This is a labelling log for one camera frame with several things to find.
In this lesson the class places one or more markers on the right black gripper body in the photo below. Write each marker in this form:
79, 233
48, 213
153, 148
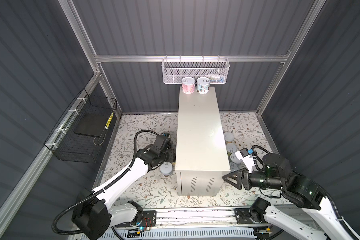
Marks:
257, 178

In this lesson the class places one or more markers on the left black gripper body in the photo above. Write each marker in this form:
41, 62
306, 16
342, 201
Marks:
164, 156

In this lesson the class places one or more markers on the light blue labelled can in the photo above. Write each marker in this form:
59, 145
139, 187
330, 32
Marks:
166, 169

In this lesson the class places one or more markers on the pink labelled can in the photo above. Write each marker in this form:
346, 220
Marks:
188, 85

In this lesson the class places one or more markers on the teal labelled can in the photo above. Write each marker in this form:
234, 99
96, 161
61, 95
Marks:
203, 85

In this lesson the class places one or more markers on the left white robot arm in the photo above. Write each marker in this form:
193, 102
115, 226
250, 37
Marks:
94, 213

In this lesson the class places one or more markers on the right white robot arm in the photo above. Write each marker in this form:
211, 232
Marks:
274, 172

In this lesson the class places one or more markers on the white metal cabinet counter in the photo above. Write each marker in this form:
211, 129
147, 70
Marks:
201, 155

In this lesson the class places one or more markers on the orange labelled can right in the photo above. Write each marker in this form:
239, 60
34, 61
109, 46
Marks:
234, 167

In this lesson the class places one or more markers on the white lidded can right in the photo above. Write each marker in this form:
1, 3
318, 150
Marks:
234, 159

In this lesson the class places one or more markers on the green labelled can right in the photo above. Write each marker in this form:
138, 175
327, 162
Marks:
231, 148

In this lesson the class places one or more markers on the yellow can far right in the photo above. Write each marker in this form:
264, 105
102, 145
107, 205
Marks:
229, 137

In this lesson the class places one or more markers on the yellow marker in basket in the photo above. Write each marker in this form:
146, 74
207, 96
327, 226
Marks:
109, 120

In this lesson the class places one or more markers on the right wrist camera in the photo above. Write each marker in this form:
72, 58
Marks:
245, 156

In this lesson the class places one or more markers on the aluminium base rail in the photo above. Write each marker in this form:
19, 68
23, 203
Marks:
186, 219

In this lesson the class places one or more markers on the black wire wall basket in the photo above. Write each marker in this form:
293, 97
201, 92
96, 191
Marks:
81, 137

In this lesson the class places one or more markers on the white wire mesh basket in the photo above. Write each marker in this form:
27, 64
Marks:
175, 69

